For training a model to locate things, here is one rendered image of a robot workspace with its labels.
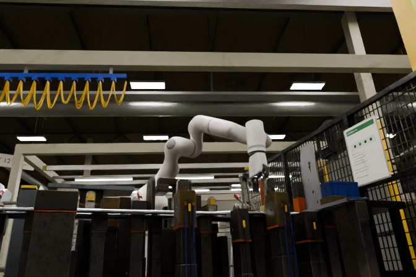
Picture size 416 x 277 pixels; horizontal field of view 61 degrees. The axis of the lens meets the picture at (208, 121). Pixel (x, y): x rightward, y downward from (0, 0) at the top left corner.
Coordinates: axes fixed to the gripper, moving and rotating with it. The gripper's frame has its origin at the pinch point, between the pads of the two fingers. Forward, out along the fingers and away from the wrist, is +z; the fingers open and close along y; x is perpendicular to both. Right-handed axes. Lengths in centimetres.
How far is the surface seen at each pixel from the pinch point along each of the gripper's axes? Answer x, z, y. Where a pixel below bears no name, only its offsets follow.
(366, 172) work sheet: 54, -8, 8
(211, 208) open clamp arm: -18.2, 7.1, -14.3
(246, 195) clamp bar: 0.4, 0.2, -14.8
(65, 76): -105, -201, -279
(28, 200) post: -95, 3, -30
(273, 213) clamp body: -8.4, 15.0, 22.4
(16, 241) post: -97, 19, -30
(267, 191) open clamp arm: -7.2, 5.8, 17.6
